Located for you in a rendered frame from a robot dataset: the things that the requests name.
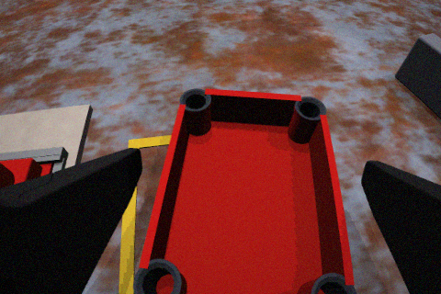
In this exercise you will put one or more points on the grey rectangular bar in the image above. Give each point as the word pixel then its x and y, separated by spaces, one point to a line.
pixel 421 71

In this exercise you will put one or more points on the yellow rectangular frame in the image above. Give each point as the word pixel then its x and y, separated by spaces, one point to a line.
pixel 127 253

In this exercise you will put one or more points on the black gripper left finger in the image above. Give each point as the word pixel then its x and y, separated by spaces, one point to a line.
pixel 55 228

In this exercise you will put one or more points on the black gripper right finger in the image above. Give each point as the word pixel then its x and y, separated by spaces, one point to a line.
pixel 407 209

